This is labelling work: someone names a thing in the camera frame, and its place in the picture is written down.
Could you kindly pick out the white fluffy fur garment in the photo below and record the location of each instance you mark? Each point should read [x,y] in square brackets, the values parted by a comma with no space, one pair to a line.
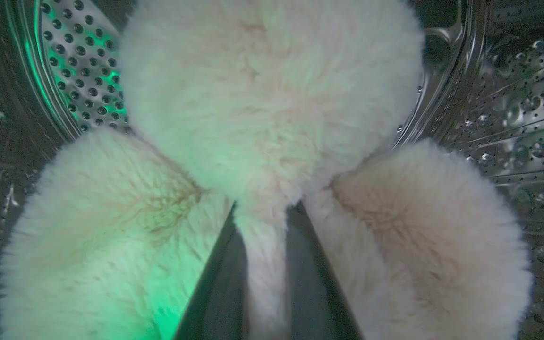
[272,104]

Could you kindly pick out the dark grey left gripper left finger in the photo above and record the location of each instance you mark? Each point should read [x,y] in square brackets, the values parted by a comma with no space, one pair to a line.
[220,293]

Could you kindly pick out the stainless steel washing machine drum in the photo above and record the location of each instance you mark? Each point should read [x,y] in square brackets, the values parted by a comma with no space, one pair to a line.
[517,108]

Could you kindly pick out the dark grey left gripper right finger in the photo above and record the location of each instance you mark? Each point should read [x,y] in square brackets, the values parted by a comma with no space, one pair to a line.
[314,293]

